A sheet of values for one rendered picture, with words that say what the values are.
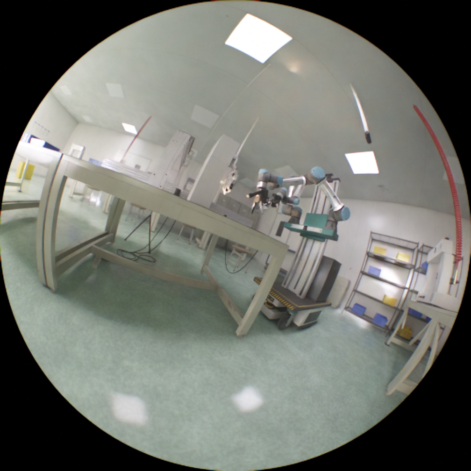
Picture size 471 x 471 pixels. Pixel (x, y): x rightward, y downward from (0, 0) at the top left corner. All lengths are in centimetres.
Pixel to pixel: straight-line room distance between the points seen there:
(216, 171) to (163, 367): 104
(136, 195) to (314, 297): 172
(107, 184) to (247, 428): 114
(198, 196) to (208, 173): 14
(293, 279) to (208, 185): 137
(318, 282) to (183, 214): 148
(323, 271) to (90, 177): 195
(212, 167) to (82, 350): 113
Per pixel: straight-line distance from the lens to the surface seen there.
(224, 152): 84
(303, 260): 166
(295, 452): 87
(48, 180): 96
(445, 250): 202
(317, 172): 125
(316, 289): 166
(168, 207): 58
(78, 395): 75
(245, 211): 568
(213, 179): 77
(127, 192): 61
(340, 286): 335
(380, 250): 326
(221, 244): 541
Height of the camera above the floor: 69
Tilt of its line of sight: level
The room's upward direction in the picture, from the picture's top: 22 degrees clockwise
